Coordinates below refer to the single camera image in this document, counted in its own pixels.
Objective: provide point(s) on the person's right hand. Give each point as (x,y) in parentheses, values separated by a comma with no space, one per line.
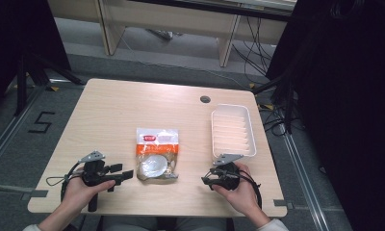
(242,192)

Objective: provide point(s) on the orange and white snack packet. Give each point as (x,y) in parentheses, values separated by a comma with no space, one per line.
(157,154)

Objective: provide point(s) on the black curtain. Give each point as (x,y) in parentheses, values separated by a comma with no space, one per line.
(341,96)
(20,35)

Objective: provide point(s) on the grey power strip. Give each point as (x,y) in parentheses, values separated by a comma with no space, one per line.
(163,34)

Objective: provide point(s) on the person's legs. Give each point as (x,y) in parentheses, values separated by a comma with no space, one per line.
(168,224)

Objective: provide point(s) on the person's left hand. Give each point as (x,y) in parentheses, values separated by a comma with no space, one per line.
(81,194)

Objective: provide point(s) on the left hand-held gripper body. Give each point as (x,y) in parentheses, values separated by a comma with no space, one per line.
(91,173)

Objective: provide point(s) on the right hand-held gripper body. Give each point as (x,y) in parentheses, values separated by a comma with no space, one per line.
(227,175)

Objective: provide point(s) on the white plastic tray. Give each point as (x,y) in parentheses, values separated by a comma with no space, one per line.
(233,131)

